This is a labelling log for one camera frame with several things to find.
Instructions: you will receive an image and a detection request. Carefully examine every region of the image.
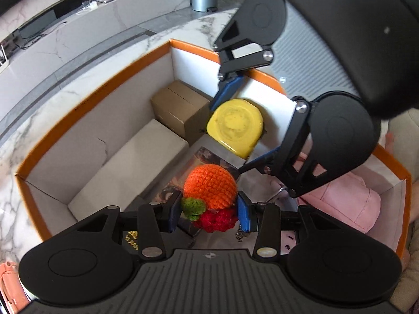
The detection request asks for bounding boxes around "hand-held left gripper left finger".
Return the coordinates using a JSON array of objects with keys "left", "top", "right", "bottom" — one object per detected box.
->
[{"left": 77, "top": 190, "right": 184, "bottom": 258}]

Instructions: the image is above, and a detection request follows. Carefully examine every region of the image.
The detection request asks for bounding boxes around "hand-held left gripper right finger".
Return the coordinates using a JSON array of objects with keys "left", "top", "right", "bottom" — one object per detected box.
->
[{"left": 237, "top": 190, "right": 341, "bottom": 258}]

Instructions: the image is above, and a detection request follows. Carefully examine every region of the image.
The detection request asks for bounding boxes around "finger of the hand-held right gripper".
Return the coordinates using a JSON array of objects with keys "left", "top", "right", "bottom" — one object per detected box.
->
[
  {"left": 238, "top": 96, "right": 328, "bottom": 199},
  {"left": 209, "top": 7, "right": 274, "bottom": 112}
]

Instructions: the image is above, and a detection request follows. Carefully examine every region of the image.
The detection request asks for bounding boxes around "red crochet berry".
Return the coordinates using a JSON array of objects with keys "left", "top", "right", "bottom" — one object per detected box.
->
[{"left": 195, "top": 209, "right": 239, "bottom": 233}]

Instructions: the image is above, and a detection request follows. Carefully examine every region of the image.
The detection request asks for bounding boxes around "yellow plastic container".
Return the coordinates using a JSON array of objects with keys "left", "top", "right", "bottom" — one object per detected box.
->
[{"left": 206, "top": 98, "right": 265, "bottom": 158}]

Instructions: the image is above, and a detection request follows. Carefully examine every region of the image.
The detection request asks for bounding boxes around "orange crochet fruit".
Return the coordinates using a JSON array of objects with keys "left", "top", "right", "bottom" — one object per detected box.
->
[{"left": 181, "top": 164, "right": 238, "bottom": 221}]

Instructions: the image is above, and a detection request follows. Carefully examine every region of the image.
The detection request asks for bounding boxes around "dark grey box gold print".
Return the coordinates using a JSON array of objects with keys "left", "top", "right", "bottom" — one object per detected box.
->
[{"left": 119, "top": 229, "right": 141, "bottom": 254}]

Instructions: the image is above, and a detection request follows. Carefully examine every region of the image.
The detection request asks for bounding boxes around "white storage box orange rim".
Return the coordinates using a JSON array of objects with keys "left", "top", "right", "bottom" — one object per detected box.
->
[{"left": 15, "top": 38, "right": 411, "bottom": 262}]

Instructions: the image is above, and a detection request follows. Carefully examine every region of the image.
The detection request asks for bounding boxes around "small cardboard box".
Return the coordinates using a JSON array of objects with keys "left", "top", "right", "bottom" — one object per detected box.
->
[{"left": 151, "top": 80, "right": 213, "bottom": 143}]

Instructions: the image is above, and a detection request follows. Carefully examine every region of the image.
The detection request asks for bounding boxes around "white foam insert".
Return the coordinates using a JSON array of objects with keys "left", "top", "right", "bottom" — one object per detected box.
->
[{"left": 67, "top": 118, "right": 189, "bottom": 223}]

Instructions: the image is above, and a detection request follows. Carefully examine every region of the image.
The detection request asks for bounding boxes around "pink cap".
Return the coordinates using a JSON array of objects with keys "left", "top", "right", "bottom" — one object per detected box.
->
[{"left": 288, "top": 152, "right": 382, "bottom": 234}]

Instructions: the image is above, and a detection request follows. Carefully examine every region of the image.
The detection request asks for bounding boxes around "white marble console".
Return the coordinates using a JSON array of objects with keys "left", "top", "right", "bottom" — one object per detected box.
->
[{"left": 0, "top": 0, "right": 192, "bottom": 76}]

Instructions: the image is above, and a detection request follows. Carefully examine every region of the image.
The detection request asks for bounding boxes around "salmon pink plastic holder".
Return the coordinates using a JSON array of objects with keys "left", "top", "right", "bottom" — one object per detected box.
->
[{"left": 0, "top": 262, "right": 30, "bottom": 313}]

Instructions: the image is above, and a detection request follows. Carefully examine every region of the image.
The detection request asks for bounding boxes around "black set-top box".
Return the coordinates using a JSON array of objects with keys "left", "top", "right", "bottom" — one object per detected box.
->
[{"left": 18, "top": 9, "right": 56, "bottom": 39}]

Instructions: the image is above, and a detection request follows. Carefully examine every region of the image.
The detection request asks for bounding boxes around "metal keychain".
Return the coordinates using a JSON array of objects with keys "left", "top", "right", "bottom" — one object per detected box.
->
[{"left": 235, "top": 224, "right": 251, "bottom": 241}]

